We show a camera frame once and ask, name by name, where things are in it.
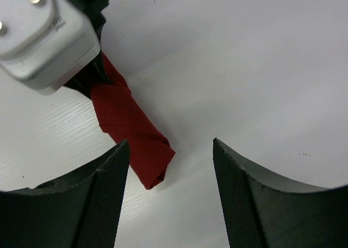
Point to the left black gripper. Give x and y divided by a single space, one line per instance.
84 79

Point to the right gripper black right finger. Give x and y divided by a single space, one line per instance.
264 209

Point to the dark red cloth napkin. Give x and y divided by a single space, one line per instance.
121 117

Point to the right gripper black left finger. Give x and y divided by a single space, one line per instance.
79 209

